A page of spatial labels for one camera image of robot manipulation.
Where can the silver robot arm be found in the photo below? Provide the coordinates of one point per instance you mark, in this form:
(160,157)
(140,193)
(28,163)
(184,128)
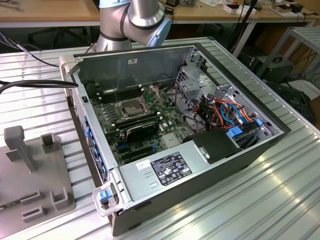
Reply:
(142,17)

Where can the black RAM slot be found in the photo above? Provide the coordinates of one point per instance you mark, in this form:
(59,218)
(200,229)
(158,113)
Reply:
(143,120)
(142,117)
(127,91)
(127,88)
(127,94)

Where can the CPU socket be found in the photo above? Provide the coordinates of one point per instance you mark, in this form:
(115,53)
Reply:
(131,108)

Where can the black expansion slot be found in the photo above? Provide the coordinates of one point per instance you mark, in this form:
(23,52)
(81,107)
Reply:
(136,150)

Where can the blue expansion slot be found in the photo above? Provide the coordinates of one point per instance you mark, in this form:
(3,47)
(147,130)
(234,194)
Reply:
(121,144)

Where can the green motherboard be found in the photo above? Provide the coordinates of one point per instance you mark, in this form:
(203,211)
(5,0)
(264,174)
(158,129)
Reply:
(175,125)

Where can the black graphics card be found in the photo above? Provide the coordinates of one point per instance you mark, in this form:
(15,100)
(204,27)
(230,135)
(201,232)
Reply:
(142,131)

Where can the silver chipset heatsink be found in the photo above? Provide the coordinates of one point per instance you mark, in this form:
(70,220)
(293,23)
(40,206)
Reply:
(171,140)

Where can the silver drive cage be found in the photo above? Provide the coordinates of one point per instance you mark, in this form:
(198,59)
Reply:
(192,85)

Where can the thin metal locking lever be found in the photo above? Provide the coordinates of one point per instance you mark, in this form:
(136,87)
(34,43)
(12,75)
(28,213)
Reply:
(116,95)

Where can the black plastic shroud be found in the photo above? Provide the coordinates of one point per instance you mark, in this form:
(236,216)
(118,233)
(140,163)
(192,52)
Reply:
(215,146)

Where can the grey power supply unit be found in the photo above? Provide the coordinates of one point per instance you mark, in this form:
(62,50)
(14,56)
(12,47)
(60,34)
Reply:
(140,180)

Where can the open black PC case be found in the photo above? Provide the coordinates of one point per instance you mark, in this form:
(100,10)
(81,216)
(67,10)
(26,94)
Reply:
(200,190)

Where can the blue case latch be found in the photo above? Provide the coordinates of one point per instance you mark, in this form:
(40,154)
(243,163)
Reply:
(103,195)

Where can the white box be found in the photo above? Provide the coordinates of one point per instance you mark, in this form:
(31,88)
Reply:
(235,8)

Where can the grey parts rack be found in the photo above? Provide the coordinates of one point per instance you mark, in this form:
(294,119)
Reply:
(37,175)

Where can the dark glass panel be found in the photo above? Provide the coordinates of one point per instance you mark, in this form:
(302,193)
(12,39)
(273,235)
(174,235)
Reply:
(295,100)

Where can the long wooden desk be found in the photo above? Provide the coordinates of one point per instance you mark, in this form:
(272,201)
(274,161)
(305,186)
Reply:
(62,10)

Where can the metal slat shelf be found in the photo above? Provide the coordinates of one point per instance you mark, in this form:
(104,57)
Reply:
(307,32)

